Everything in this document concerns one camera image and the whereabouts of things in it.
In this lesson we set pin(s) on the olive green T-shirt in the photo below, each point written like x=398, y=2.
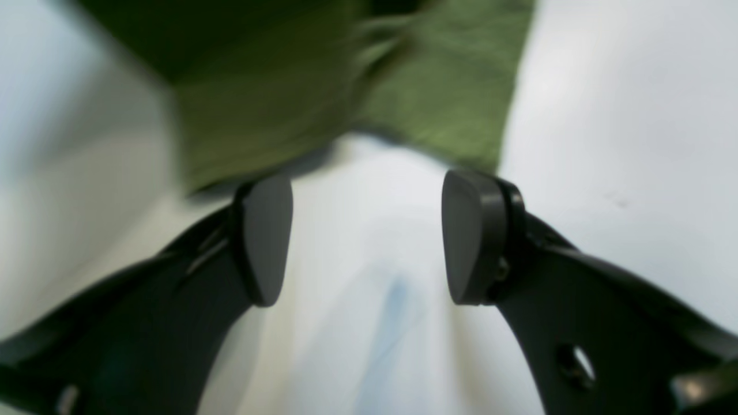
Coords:
x=256, y=85

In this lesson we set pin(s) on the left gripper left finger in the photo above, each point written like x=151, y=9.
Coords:
x=144, y=340

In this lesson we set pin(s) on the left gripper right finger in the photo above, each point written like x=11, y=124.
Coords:
x=596, y=338

